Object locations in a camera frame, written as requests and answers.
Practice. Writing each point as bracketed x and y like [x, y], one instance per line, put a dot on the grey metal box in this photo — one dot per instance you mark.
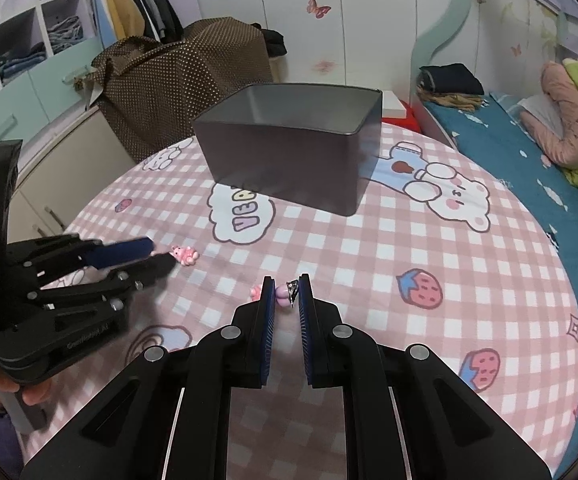
[279, 170]

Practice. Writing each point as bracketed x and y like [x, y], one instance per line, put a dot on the teal bunk bed frame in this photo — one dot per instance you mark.
[444, 25]

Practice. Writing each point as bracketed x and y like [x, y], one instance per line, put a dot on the black clothes behind bag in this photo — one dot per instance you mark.
[274, 42]

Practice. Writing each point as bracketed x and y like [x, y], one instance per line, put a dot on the folded black clothes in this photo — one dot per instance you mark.
[451, 77]

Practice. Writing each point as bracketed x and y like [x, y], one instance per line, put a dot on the pink flower sticker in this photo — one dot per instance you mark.
[325, 65]

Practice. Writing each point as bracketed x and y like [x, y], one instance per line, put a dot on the small pink butterfly sticker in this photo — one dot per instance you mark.
[517, 49]

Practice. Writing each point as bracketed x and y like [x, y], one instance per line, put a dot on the pastel charm hair clip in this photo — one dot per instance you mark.
[284, 296]

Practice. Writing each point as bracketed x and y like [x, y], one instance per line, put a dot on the pink quilt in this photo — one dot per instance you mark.
[564, 130]

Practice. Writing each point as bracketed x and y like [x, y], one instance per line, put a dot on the beige cabinet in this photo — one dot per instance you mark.
[69, 160]

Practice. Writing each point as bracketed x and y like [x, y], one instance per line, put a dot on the teal drawer cabinet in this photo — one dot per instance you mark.
[44, 75]

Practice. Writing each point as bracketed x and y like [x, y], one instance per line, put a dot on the row of hanging clothes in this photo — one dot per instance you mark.
[119, 5]

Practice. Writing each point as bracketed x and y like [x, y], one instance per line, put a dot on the person's left hand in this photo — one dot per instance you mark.
[36, 395]

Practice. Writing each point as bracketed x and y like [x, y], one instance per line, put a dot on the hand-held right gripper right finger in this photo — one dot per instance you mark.
[304, 335]

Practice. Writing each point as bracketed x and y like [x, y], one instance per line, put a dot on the white board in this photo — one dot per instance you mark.
[391, 102]

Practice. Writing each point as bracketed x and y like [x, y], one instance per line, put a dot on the round table, pink checked cloth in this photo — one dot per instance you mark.
[369, 260]

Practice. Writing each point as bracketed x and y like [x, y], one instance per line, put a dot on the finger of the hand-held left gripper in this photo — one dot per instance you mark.
[159, 266]
[124, 251]

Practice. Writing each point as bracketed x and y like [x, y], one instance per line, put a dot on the purple butterfly sticker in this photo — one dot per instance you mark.
[318, 6]

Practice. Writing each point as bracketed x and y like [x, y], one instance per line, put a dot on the brown dotted fabric bag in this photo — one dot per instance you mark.
[169, 85]

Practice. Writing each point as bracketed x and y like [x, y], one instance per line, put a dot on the folded tan clothes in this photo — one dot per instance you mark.
[449, 101]

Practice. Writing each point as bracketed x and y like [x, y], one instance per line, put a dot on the crumpled grey clothes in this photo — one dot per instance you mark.
[64, 32]

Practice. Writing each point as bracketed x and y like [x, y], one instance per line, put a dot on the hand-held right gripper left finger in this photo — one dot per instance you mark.
[269, 330]

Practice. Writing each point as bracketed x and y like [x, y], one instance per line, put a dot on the white wardrobe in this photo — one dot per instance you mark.
[369, 10]

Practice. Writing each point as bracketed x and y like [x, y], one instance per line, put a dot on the pink bear hair clip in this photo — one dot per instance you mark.
[184, 255]

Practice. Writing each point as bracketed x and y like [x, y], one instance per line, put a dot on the white pillow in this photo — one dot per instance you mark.
[534, 105]

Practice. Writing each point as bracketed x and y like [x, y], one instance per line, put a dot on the red stool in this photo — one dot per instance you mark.
[409, 117]

